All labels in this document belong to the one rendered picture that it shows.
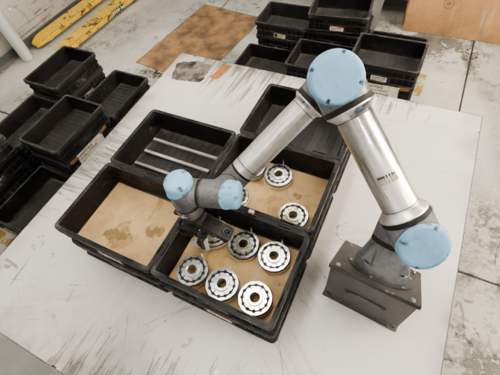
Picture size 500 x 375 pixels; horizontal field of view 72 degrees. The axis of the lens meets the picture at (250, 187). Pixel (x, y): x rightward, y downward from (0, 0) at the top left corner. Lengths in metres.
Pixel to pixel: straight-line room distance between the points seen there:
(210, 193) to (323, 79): 0.37
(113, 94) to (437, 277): 2.22
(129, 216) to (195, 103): 0.76
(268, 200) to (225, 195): 0.41
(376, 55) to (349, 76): 1.68
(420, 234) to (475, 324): 1.32
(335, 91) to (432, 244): 0.39
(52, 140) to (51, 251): 0.93
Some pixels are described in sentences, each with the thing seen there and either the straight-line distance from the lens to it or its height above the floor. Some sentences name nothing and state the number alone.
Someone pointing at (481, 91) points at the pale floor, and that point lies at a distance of 3.15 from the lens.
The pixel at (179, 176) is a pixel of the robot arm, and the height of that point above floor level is 1.20.
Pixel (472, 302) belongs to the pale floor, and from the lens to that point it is 2.15.
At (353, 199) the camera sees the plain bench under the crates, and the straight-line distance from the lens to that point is 1.40.
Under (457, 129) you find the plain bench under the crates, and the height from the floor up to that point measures 0.70.
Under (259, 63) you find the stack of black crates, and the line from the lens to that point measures 2.75.
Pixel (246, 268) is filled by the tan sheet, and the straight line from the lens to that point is 1.12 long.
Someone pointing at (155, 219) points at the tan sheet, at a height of 0.83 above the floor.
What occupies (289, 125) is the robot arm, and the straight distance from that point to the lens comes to 0.92.
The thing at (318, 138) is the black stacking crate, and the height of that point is 0.83.
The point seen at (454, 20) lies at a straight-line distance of 3.61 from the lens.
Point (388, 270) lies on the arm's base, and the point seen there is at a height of 0.96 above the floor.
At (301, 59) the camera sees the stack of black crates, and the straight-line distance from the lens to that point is 2.56.
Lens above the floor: 1.87
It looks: 55 degrees down
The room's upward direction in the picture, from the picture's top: 11 degrees counter-clockwise
